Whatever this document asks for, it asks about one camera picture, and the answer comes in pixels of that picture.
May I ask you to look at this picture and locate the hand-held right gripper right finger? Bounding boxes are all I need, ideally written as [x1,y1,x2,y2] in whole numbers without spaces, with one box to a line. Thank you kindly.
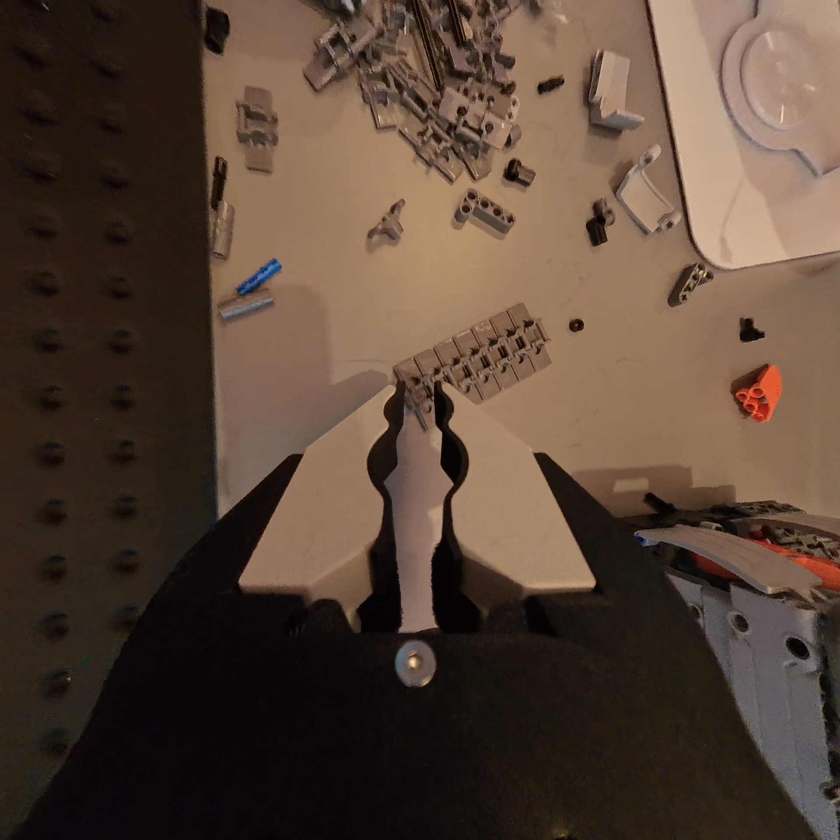
[433,382,598,631]

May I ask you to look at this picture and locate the grey tube connector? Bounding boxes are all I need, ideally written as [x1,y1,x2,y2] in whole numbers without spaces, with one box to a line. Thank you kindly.
[218,295,275,322]

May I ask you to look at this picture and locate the blue plastic pin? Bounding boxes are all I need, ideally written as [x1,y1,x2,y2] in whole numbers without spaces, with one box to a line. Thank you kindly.
[236,259,283,296]

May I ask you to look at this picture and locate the black and grey connector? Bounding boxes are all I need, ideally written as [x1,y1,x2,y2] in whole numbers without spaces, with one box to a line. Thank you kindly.
[586,199,616,247]

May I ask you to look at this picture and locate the grey plate with clips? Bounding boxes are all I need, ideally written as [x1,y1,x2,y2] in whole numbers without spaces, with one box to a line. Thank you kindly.
[236,85,280,173]

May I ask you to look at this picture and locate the grey clip plate assembly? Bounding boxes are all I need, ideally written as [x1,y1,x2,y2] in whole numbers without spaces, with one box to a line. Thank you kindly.
[392,303,552,411]

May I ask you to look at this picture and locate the white rounded tray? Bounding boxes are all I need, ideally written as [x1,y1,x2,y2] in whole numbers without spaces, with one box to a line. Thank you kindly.
[646,0,840,271]

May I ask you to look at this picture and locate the grey tube with black axle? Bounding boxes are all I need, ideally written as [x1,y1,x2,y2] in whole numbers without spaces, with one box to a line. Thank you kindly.
[210,156,236,260]

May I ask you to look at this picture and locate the black dimpled foam pad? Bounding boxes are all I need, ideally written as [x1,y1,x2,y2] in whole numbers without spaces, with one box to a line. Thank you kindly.
[0,0,217,788]

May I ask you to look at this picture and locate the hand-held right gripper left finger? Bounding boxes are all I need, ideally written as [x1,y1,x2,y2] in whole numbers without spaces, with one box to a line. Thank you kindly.
[239,382,403,631]

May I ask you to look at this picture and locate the grey forked connector piece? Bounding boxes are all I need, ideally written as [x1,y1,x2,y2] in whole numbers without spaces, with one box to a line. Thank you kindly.
[366,200,406,244]

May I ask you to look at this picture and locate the grey perforated beam assembly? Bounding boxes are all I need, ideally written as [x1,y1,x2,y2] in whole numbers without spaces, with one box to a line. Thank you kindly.
[454,189,516,232]

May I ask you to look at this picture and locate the orange plastic wedge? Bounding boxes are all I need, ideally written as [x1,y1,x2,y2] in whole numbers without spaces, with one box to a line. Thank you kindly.
[733,364,783,423]

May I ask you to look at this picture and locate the pale curved panel with pins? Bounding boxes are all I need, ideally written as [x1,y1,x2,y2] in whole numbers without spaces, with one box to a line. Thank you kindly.
[616,144,682,236]

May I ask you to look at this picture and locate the pale grey angled panel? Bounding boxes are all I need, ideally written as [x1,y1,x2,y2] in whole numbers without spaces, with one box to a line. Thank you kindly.
[587,49,645,131]

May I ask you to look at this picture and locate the black toy car orange wheels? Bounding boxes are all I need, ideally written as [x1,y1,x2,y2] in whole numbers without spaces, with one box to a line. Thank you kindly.
[633,499,840,840]

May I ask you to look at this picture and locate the grey angled holed beam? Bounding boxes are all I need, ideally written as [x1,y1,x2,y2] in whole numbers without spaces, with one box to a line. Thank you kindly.
[668,262,715,308]

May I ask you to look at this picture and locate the pile of grey clip plates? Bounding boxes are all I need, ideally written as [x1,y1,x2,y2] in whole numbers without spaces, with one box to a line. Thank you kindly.
[303,0,522,183]

